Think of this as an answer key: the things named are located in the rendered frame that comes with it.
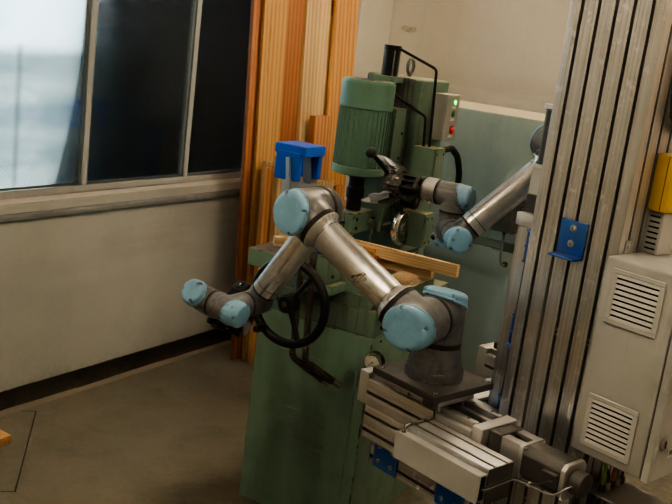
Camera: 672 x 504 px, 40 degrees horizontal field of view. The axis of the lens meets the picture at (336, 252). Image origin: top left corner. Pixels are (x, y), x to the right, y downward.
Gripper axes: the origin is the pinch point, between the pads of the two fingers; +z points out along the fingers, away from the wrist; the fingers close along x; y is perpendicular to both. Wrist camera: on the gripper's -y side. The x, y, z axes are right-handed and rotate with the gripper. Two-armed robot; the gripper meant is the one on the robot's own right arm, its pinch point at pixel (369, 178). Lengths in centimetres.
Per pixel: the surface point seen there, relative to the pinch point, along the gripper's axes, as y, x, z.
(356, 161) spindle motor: -5.1, -6.0, 9.2
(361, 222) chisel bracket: -21.8, 9.4, 8.7
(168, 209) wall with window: -84, 11, 137
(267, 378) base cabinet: -30, 68, 27
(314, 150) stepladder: -76, -28, 69
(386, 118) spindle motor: -5.2, -22.2, 4.3
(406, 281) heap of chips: -14.4, 25.9, -17.0
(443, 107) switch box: -28.3, -38.2, -2.8
